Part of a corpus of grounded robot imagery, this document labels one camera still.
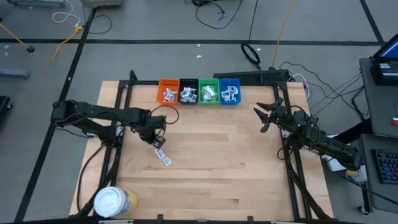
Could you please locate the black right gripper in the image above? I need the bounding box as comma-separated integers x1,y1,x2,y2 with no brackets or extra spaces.
252,98,295,134

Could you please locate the long black power strip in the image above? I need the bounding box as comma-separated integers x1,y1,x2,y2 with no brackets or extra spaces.
213,68,290,83

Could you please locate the blue plastic bin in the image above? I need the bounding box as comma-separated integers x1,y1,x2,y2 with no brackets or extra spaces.
219,78,242,106

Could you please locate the orange plastic bin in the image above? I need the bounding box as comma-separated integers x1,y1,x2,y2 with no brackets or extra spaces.
156,78,181,106

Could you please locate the green plastic bin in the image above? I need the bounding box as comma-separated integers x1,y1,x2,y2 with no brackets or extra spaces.
198,78,220,105

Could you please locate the black plastic bin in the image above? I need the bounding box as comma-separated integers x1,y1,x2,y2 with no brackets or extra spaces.
178,78,200,105

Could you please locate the white lid yellow wipes canister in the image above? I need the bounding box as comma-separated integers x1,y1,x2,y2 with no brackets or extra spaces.
93,185,139,218

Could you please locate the grey desk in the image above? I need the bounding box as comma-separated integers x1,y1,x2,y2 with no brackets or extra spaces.
359,57,398,139
357,133,398,215

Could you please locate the black desktop device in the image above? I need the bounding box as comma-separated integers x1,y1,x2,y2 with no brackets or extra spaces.
369,59,398,86

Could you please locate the black backlit keyboard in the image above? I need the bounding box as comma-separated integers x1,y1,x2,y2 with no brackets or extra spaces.
371,148,398,185

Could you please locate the open laptop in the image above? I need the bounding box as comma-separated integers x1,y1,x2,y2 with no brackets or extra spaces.
372,41,398,63

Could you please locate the grey equipment box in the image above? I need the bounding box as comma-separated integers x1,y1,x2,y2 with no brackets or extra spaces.
81,0,123,9

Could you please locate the grey floor bar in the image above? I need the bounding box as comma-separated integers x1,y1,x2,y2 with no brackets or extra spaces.
0,68,30,80

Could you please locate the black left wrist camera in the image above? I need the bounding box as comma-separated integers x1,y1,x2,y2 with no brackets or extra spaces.
149,114,167,130

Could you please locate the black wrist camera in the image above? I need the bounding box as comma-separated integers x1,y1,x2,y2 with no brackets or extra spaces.
149,114,167,130
292,109,312,129

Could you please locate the black right camera cable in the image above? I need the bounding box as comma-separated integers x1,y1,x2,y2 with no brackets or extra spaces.
287,105,312,119

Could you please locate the black camera cable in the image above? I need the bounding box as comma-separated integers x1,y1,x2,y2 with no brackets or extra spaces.
150,104,180,126
287,105,312,119

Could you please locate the black left camera cable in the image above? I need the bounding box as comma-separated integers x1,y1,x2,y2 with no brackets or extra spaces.
150,104,180,126

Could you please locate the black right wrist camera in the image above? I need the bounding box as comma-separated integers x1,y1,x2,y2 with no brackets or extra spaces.
292,109,312,129

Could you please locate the black aluminium table frame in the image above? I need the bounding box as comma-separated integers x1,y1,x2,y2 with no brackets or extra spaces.
76,70,335,222

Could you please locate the coiled black cable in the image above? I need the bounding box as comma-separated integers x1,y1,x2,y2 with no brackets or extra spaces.
241,42,262,67

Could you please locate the long yellow floor cable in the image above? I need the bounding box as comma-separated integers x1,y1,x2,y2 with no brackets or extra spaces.
271,0,297,69

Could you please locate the black floor cable bundle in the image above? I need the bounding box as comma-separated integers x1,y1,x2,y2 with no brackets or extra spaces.
185,0,244,31

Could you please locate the yellow cable with plug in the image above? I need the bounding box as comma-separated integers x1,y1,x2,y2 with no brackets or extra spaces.
51,24,85,60

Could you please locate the yellow cable black floor plug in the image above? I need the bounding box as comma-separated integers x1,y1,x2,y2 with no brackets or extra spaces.
0,22,35,54

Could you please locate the white floor cable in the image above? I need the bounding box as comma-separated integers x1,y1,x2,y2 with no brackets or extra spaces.
52,0,82,26

